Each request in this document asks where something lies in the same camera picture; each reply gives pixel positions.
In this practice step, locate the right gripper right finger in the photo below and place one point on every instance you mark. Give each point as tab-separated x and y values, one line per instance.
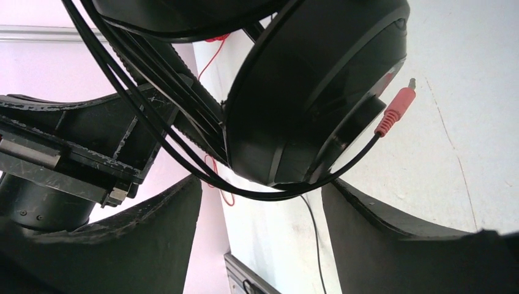
381	249

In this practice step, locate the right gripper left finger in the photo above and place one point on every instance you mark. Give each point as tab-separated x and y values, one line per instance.
143	249

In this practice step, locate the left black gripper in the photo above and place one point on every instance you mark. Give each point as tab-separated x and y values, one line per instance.
60	159

